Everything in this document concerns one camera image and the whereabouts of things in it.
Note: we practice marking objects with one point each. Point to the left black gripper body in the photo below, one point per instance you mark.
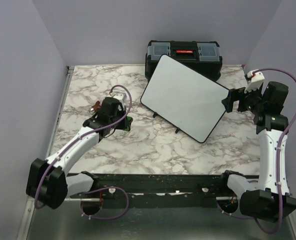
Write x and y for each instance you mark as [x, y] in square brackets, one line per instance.
[120, 113]

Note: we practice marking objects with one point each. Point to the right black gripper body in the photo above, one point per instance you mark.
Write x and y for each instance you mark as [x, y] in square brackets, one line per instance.
[251, 101]

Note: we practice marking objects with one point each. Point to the green round eraser pad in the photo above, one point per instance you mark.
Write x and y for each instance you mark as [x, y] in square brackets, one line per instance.
[129, 119]

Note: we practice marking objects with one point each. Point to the white whiteboard with red writing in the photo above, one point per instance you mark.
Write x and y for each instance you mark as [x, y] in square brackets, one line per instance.
[188, 100]

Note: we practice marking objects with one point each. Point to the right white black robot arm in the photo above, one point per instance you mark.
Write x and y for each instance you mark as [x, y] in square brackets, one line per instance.
[270, 199]

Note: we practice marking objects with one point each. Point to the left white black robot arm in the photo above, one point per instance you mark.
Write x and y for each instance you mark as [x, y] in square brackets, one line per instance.
[48, 180]

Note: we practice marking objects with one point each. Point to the brown metal nozzle tip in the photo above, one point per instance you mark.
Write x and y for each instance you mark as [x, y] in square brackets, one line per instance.
[96, 107]

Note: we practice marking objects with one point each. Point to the black plastic toolbox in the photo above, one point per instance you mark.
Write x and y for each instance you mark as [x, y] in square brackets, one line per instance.
[203, 57]

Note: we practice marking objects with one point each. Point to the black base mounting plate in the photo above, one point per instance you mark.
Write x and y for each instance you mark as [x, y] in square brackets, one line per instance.
[151, 191]

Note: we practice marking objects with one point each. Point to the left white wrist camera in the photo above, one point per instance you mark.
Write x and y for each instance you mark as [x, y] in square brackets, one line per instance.
[120, 96]

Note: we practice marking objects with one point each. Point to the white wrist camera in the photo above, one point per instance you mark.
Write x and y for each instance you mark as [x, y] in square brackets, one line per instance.
[255, 79]
[120, 96]

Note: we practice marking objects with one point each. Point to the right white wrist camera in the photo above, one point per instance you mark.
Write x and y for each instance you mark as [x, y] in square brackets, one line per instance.
[255, 79]

